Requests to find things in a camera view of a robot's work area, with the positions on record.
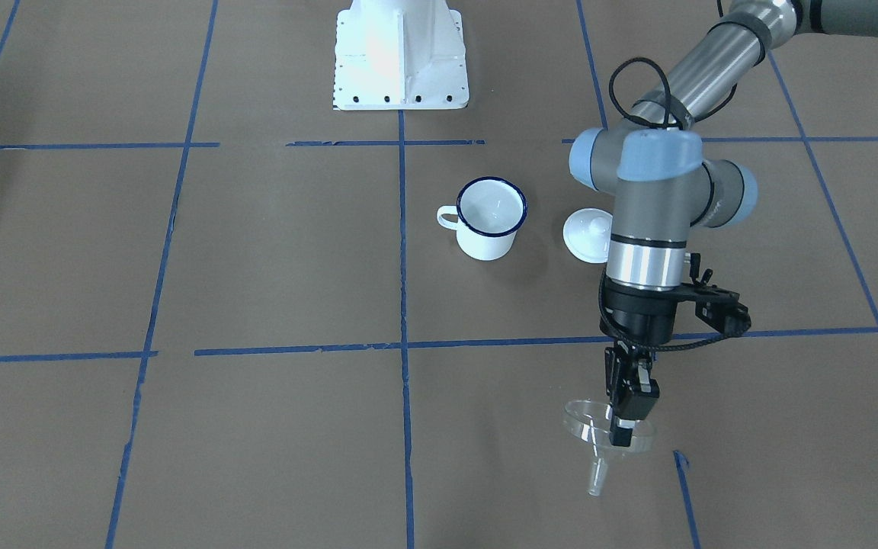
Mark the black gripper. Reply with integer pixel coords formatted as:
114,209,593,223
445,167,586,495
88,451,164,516
601,281,687,448

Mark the clear plastic funnel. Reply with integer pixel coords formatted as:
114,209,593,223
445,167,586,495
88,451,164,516
563,400,656,497

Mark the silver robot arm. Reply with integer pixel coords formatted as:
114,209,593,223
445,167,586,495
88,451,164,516
569,1,878,448

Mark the white ceramic lid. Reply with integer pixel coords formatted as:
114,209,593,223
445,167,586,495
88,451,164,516
563,208,613,264

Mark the white enamel mug blue rim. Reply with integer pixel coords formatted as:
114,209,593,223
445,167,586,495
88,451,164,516
436,177,527,262

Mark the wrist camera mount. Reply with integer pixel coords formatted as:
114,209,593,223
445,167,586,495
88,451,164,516
680,252,751,339

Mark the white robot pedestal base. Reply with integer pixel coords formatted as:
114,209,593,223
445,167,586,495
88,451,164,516
332,1,470,111

